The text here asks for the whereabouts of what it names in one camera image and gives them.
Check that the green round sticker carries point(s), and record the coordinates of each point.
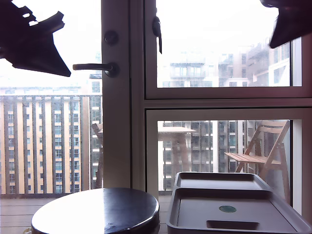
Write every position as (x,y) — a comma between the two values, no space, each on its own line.
(228,209)

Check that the wooden balcony table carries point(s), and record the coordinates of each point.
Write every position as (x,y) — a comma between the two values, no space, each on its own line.
(175,129)

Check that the round door lock knob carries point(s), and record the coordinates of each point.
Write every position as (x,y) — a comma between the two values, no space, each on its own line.
(111,38)

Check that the white recycling bin lid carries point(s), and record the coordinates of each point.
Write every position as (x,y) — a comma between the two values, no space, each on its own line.
(200,212)

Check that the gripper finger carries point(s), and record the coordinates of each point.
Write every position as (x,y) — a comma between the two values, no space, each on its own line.
(46,61)
(290,26)

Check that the wooden folding chair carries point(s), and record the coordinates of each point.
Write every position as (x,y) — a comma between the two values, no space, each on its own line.
(246,158)

